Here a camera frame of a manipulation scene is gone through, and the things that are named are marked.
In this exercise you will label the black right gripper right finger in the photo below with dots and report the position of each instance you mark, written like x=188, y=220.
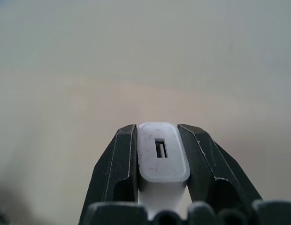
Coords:
x=206, y=164

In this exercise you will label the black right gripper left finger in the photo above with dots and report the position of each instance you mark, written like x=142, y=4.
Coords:
x=117, y=164

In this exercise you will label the white USB charger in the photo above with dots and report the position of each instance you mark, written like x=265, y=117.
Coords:
x=162, y=164

